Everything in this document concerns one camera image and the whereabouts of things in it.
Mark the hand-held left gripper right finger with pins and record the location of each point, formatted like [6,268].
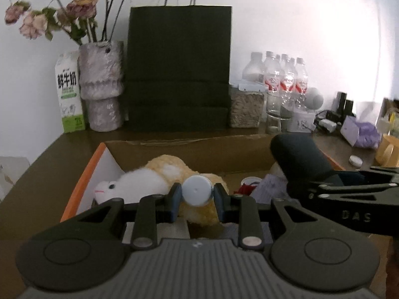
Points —
[218,199]

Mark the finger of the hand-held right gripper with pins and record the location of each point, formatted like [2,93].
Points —
[343,190]
[383,174]

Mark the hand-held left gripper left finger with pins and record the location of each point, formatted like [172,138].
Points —
[177,199]

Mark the pale blue round cap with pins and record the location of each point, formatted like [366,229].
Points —
[198,191]

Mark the cardboard box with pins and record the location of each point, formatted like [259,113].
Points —
[202,155]

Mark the brown wooden desktop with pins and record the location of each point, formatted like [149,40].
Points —
[43,168]

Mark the yellow cup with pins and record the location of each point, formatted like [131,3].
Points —
[389,152]

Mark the small white lid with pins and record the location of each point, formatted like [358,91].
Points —
[355,161]

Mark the white and yellow plush toy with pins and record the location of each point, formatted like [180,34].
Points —
[137,180]

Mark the purple packet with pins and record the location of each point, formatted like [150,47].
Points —
[358,130]

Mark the pale lavender cloth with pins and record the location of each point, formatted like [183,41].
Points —
[268,188]

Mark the clear plastic container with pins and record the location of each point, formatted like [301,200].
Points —
[388,115]

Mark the white charger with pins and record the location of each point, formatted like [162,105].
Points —
[327,125]

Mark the small black bottle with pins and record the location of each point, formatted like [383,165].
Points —
[349,110]
[339,101]

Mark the black power adapter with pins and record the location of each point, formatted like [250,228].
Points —
[333,116]

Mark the clear jar of seeds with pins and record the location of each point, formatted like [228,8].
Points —
[246,109]

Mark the clear glass cup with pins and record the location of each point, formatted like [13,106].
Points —
[274,121]

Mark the grey round speaker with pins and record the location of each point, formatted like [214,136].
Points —
[314,98]

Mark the cluster of clear water bottles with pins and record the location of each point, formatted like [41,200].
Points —
[288,81]

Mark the black paper bag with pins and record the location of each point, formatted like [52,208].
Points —
[177,68]

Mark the fuzzy grey-pink vase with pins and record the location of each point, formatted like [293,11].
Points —
[99,78]

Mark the white and green milk carton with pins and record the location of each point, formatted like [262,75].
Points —
[67,99]

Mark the white paper sheet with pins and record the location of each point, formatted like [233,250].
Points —
[12,174]

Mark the dried pink flower bouquet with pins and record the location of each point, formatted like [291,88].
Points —
[81,7]

